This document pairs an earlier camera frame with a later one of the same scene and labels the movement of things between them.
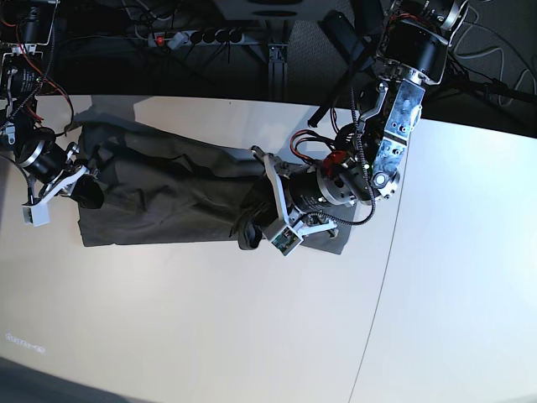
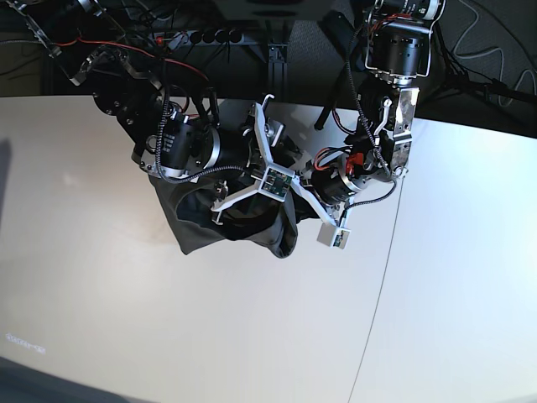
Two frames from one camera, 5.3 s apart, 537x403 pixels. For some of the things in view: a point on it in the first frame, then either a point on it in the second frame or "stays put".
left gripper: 54,169 -> 189,148
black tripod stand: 457,75 stays put
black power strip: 191,38 stays put
